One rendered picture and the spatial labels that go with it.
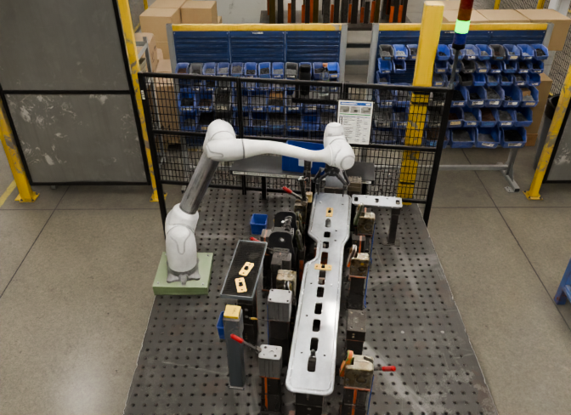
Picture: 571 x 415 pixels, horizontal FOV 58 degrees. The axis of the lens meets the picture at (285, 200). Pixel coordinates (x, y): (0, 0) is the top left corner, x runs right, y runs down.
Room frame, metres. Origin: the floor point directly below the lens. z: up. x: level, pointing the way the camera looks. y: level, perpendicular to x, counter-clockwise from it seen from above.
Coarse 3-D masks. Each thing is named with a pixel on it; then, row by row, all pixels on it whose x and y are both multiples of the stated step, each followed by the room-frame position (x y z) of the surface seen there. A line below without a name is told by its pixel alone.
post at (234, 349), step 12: (240, 312) 1.48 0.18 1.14; (228, 324) 1.43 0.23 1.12; (240, 324) 1.45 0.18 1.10; (228, 336) 1.43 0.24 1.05; (240, 336) 1.44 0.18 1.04; (228, 348) 1.44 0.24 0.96; (240, 348) 1.45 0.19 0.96; (228, 360) 1.44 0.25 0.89; (240, 360) 1.43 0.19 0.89; (240, 372) 1.43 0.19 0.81; (240, 384) 1.43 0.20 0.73
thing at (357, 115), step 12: (336, 108) 2.91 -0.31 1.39; (348, 108) 2.90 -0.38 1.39; (360, 108) 2.89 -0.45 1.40; (372, 108) 2.88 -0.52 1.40; (336, 120) 2.91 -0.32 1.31; (348, 120) 2.90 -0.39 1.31; (360, 120) 2.89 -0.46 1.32; (372, 120) 2.88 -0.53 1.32; (348, 132) 2.90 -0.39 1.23; (360, 132) 2.89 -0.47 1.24; (360, 144) 2.88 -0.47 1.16
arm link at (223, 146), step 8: (216, 136) 2.29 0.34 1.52; (224, 136) 2.28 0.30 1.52; (232, 136) 2.29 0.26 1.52; (208, 144) 2.23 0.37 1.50; (216, 144) 2.22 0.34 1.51; (224, 144) 2.22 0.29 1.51; (232, 144) 2.23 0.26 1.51; (240, 144) 2.23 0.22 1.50; (208, 152) 2.20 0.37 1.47; (216, 152) 2.20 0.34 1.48; (224, 152) 2.20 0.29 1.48; (232, 152) 2.20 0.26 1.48; (240, 152) 2.21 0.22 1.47; (216, 160) 2.21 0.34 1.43; (224, 160) 2.20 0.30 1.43; (232, 160) 2.21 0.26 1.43
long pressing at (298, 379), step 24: (312, 216) 2.32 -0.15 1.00; (336, 216) 2.33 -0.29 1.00; (336, 240) 2.12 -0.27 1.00; (312, 264) 1.92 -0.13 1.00; (336, 264) 1.92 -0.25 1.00; (312, 288) 1.76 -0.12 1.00; (336, 288) 1.76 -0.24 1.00; (312, 312) 1.61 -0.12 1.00; (336, 312) 1.61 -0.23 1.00; (312, 336) 1.47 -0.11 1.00; (336, 336) 1.48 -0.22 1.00; (288, 384) 1.23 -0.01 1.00; (312, 384) 1.24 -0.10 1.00
